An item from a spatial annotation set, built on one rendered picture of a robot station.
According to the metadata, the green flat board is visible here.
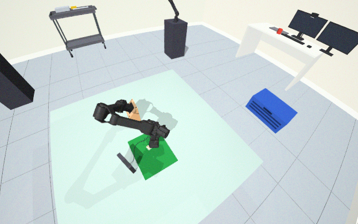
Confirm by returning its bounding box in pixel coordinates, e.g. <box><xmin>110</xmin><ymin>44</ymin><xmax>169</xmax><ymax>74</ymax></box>
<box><xmin>128</xmin><ymin>134</ymin><xmax>178</xmax><ymax>180</ymax></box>

